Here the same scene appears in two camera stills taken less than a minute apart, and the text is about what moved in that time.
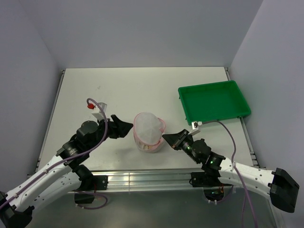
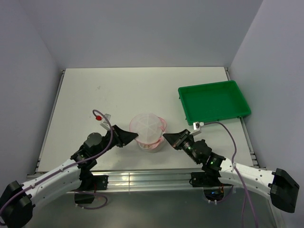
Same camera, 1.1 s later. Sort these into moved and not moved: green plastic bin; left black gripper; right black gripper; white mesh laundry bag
Moved: left black gripper
Not moved: right black gripper; green plastic bin; white mesh laundry bag
